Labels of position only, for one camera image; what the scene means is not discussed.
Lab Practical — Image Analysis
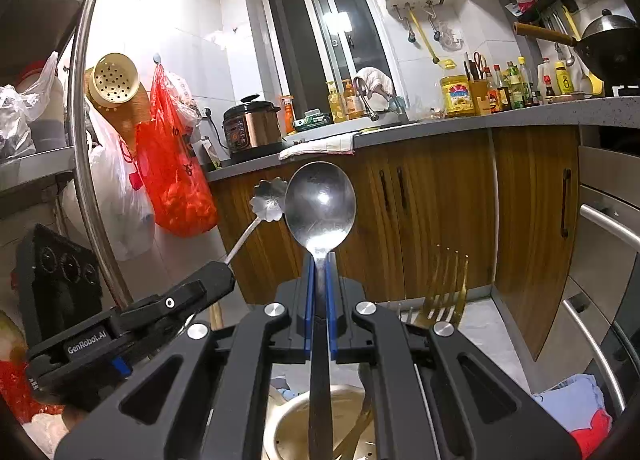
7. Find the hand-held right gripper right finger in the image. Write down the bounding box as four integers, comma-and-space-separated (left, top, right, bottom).
324, 251, 585, 460

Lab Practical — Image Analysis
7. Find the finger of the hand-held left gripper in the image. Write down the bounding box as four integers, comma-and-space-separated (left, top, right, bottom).
119, 261, 237, 341

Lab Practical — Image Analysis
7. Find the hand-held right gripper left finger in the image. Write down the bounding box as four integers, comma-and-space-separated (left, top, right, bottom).
54, 256, 317, 460

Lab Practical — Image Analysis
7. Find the large silver spoon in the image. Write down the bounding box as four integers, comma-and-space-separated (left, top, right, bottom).
283, 161, 358, 460

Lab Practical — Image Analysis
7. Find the gold fork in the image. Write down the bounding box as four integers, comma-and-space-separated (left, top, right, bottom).
332, 244, 471, 460

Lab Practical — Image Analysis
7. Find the white floral ceramic utensil holder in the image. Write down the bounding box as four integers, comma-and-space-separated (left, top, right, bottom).
262, 380, 381, 460

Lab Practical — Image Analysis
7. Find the silver flower-shaped spoon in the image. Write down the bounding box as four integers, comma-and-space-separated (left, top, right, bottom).
223, 178, 289, 267

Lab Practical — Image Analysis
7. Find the white plastic bag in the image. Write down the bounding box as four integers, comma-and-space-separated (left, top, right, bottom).
65, 100, 156, 261

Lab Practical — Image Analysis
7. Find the bulging red plastic bag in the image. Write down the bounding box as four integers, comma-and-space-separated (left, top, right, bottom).
0, 360, 66, 426

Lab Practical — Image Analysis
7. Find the hanging red plastic bag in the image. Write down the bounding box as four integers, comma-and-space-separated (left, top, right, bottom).
135, 64, 218, 238

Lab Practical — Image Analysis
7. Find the stainless steel shelf rack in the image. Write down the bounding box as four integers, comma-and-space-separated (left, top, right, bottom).
0, 0, 133, 311

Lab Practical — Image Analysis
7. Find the wooden base cabinet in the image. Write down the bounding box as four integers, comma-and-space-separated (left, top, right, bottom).
207, 125, 583, 361

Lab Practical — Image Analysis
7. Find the white dish towel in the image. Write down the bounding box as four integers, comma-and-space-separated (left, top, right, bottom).
278, 132, 356, 161

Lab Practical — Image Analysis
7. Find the copper electric rice cooker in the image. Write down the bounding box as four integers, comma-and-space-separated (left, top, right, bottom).
221, 96, 286, 164

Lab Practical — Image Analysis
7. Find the clear plastic bag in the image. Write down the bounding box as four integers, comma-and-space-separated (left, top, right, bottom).
0, 52, 68, 161

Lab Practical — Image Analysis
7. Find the green box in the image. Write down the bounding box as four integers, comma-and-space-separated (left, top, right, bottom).
294, 110, 333, 133

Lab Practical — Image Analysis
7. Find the yellow dish soap bottle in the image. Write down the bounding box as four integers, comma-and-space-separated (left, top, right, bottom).
327, 81, 347, 123

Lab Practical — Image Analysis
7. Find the chrome faucet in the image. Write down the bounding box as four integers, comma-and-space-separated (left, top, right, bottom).
354, 80, 408, 121

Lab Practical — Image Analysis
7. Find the amber liquid bottle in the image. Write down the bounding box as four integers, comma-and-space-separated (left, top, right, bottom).
342, 78, 366, 121

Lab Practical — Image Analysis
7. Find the yellow plastic colander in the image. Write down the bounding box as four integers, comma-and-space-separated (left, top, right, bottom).
85, 52, 141, 105

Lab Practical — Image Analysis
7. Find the grey kitchen countertop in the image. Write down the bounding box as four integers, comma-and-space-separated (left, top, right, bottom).
205, 94, 640, 183

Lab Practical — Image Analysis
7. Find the white rag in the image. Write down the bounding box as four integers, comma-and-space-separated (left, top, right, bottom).
356, 67, 396, 95

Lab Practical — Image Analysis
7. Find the large yellow oil jug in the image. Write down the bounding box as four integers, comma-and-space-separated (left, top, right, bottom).
440, 74, 476, 118

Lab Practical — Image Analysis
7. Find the yellow knife holder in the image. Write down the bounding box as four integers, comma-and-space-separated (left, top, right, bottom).
462, 52, 493, 115

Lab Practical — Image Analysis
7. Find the stainless steel built-in oven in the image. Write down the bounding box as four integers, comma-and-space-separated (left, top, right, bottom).
532, 145, 640, 416

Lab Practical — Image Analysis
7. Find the row of condiment bottles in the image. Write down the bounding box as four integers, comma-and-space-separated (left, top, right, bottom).
487, 57, 573, 110

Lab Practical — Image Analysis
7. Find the yellow gas hose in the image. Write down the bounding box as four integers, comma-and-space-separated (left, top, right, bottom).
407, 4, 456, 66

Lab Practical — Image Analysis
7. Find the black wok with wooden handle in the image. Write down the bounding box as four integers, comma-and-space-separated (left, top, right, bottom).
512, 10, 640, 85

